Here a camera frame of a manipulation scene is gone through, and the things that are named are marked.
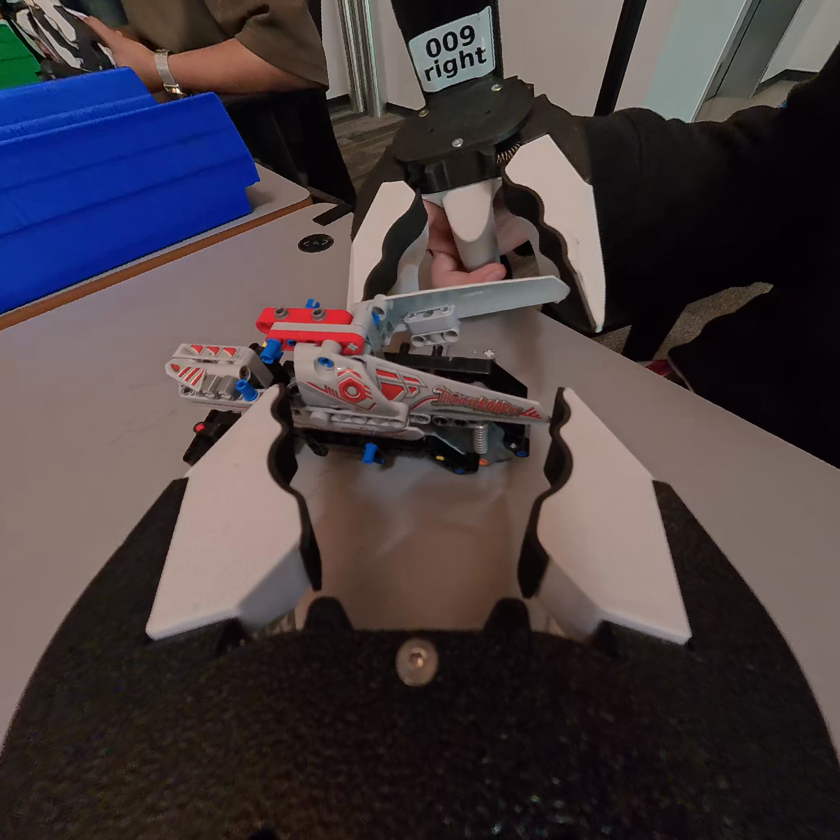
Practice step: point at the black upright pole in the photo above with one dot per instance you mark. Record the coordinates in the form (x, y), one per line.
(620, 52)

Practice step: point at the red white packet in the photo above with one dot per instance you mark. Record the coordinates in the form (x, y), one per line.
(659, 369)

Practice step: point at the toy truck chassis model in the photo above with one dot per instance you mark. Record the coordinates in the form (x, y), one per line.
(367, 387)

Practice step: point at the blue plastic bin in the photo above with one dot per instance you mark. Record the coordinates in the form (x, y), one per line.
(98, 184)

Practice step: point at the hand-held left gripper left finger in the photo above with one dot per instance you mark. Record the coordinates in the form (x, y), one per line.
(223, 538)

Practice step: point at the grey red toy body panel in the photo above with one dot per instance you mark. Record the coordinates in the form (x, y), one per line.
(485, 295)

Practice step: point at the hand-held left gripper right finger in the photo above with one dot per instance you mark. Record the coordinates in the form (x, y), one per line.
(610, 544)

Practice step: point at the person's right hand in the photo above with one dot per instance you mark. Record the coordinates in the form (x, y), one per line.
(446, 262)

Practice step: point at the person's black printed sweatshirt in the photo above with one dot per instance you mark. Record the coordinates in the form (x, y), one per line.
(774, 380)

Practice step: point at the black white patterned object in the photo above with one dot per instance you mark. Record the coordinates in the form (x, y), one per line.
(65, 39)

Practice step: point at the silver wristwatch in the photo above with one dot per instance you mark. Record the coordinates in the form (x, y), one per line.
(169, 72)

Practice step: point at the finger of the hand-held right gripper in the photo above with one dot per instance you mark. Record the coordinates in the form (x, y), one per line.
(371, 223)
(571, 210)

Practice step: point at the green plastic bin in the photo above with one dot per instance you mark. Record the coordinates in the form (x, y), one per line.
(16, 56)

